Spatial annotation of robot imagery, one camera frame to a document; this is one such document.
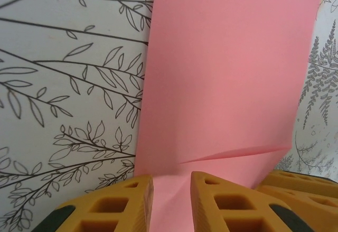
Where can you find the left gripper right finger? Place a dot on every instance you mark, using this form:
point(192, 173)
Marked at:
point(237, 211)

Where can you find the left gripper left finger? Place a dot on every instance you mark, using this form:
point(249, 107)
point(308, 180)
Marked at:
point(105, 205)

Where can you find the floral tablecloth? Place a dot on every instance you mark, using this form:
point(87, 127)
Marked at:
point(52, 84)

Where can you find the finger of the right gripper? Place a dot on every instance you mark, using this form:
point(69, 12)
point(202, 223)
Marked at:
point(303, 181)
point(317, 205)

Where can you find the pink cloth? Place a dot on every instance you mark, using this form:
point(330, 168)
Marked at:
point(224, 70)

